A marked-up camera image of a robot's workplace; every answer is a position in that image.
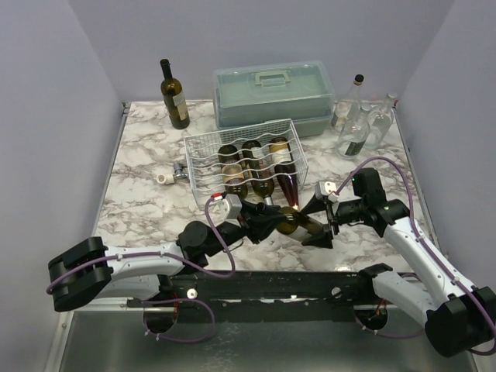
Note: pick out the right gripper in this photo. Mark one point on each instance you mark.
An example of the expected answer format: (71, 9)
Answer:
(332, 216)

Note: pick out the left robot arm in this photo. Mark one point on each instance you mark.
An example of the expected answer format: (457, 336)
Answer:
(92, 269)

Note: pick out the clear bottle cream label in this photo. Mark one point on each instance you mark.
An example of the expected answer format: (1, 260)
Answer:
(347, 108)

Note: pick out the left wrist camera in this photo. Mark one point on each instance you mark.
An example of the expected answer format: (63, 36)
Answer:
(228, 206)

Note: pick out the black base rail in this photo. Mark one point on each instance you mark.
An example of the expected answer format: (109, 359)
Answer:
(267, 296)

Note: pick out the white wire wine rack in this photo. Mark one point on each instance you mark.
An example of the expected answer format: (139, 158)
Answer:
(204, 169)

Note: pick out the clear bottle silver cap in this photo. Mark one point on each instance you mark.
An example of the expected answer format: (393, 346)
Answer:
(380, 120)

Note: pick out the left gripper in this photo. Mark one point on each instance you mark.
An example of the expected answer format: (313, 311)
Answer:
(258, 221)

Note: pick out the dark wine bottle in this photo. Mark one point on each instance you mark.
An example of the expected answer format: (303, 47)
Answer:
(298, 226)
(173, 96)

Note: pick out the green plastic toolbox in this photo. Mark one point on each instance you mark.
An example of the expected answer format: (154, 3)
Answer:
(302, 92)

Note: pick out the red wine bottle gold cap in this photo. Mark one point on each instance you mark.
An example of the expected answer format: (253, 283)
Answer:
(284, 168)

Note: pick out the clear bottle dark label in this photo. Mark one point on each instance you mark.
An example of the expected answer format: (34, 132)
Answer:
(354, 134)

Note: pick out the dark bottle silver neck lower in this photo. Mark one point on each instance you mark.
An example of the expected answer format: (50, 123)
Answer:
(260, 176)

